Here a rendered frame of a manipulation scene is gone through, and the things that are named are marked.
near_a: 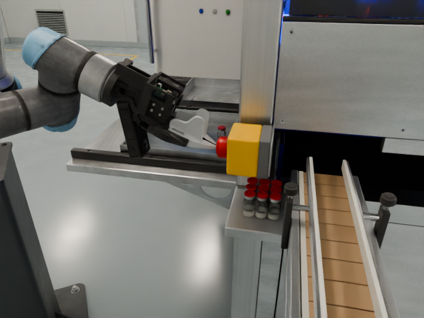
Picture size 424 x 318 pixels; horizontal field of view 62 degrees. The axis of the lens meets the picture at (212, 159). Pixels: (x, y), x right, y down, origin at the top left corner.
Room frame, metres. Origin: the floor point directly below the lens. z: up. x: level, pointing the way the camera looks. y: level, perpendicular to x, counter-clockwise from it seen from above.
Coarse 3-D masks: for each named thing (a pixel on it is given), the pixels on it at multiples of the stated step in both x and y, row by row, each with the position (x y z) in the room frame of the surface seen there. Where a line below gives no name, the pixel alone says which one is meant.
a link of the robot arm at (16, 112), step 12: (0, 96) 0.58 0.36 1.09; (12, 96) 0.58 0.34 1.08; (0, 108) 0.55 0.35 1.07; (12, 108) 0.57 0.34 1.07; (24, 108) 0.58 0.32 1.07; (0, 120) 0.54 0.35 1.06; (12, 120) 0.56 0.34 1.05; (24, 120) 0.57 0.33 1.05; (0, 132) 0.54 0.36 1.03; (12, 132) 0.56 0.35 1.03
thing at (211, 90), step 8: (192, 80) 1.30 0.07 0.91; (200, 80) 1.31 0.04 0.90; (208, 80) 1.31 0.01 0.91; (216, 80) 1.30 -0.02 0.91; (224, 80) 1.29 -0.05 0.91; (232, 80) 1.29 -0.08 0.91; (192, 88) 1.28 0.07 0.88; (200, 88) 1.28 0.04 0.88; (208, 88) 1.28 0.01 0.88; (216, 88) 1.28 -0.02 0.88; (224, 88) 1.28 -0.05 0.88; (232, 88) 1.28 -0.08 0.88; (184, 96) 1.19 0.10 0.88; (192, 96) 1.19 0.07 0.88; (200, 96) 1.19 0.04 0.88; (208, 96) 1.19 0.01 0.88; (216, 96) 1.19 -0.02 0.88; (224, 96) 1.19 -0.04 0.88; (232, 96) 1.19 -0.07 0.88; (184, 104) 1.06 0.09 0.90; (192, 104) 1.05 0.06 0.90; (200, 104) 1.05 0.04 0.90; (208, 104) 1.04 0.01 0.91; (216, 104) 1.04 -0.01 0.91; (224, 104) 1.03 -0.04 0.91; (232, 104) 1.03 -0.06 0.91
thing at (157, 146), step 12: (216, 120) 0.95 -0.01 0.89; (228, 120) 0.94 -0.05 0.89; (216, 132) 0.88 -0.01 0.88; (228, 132) 0.88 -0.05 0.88; (120, 144) 0.74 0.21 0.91; (156, 144) 0.81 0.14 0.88; (168, 144) 0.81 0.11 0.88; (168, 156) 0.71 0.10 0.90; (180, 156) 0.71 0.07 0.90; (192, 156) 0.70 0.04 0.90; (204, 156) 0.70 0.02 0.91; (216, 156) 0.69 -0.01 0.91
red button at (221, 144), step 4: (224, 136) 0.57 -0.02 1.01; (220, 140) 0.56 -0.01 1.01; (224, 140) 0.56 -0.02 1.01; (216, 144) 0.56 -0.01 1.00; (220, 144) 0.55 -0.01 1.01; (224, 144) 0.55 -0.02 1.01; (216, 148) 0.55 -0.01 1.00; (220, 148) 0.55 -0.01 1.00; (224, 148) 0.55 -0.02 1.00; (216, 152) 0.55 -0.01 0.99; (220, 152) 0.55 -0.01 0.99; (224, 152) 0.55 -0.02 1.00; (220, 156) 0.55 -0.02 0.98; (224, 156) 0.55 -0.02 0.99
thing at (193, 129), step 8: (176, 120) 0.56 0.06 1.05; (192, 120) 0.56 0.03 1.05; (200, 120) 0.56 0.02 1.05; (176, 128) 0.56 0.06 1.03; (184, 128) 0.56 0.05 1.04; (192, 128) 0.56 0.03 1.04; (200, 128) 0.56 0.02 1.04; (184, 136) 0.56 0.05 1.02; (192, 136) 0.56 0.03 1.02; (200, 136) 0.56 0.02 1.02; (192, 144) 0.55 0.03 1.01; (200, 144) 0.55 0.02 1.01; (208, 144) 0.56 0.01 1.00
